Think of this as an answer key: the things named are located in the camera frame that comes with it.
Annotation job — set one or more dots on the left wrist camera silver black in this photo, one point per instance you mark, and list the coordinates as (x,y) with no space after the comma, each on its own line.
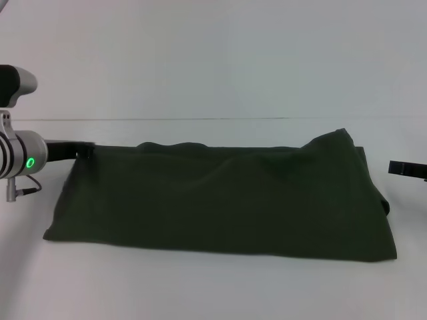
(15,85)

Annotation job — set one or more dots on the dark green shirt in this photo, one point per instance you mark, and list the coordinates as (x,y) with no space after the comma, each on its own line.
(217,200)

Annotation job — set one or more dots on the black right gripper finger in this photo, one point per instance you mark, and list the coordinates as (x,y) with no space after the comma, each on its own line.
(407,168)

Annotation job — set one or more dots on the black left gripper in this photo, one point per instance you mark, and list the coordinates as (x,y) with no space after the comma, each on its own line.
(61,151)

